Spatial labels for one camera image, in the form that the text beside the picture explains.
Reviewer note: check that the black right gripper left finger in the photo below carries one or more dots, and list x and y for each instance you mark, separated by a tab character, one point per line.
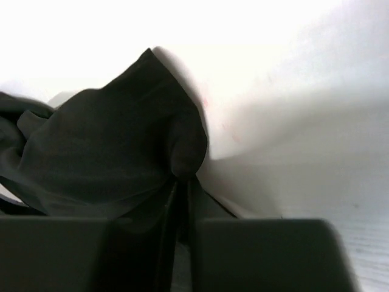
150	217

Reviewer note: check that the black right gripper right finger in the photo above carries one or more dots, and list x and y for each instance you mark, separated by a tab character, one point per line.
201	205

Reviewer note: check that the black trousers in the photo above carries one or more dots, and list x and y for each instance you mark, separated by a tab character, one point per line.
103	151

